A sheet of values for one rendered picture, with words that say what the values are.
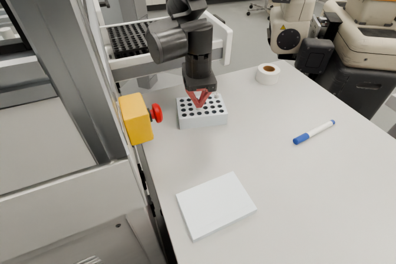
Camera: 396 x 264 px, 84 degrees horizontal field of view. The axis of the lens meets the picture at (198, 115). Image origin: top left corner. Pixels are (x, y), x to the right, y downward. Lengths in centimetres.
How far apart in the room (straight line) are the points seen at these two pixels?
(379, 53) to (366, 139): 51
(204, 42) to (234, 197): 30
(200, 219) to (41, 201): 24
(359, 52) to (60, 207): 106
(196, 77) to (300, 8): 74
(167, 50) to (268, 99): 38
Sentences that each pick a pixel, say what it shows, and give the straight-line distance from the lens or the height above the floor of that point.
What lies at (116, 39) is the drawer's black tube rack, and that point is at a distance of 70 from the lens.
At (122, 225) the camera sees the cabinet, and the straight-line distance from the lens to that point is 48.
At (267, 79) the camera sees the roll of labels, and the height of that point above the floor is 78.
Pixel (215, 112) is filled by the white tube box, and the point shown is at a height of 79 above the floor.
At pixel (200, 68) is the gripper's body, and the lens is 46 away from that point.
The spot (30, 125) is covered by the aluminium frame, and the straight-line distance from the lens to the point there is 25.
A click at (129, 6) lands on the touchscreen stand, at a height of 71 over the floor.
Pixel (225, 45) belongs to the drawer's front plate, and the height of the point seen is 89.
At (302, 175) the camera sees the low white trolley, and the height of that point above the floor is 76.
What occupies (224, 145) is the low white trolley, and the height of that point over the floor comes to 76.
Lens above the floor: 117
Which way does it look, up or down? 43 degrees down
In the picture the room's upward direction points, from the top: straight up
